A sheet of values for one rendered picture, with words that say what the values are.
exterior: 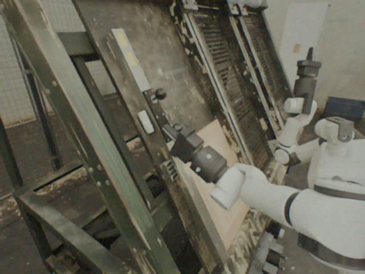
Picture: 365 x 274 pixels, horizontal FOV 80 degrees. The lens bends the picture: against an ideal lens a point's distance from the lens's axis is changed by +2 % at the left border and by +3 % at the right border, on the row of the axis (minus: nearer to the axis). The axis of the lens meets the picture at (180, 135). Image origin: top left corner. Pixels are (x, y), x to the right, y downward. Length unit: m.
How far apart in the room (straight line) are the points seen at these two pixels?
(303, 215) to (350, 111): 4.79
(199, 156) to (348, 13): 5.60
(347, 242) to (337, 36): 5.69
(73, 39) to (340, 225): 0.81
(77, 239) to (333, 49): 5.76
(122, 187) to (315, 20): 4.35
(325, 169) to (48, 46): 0.86
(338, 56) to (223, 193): 5.59
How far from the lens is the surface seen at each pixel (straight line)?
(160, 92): 0.65
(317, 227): 0.43
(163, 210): 0.83
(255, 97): 1.59
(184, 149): 0.61
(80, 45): 0.82
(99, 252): 1.20
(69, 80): 0.64
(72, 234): 1.32
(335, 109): 5.15
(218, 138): 1.08
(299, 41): 4.67
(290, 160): 1.20
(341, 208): 0.43
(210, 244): 0.94
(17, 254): 2.50
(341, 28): 6.01
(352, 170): 0.82
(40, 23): 0.69
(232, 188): 0.59
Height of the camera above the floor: 1.73
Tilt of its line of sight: 27 degrees down
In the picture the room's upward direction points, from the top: straight up
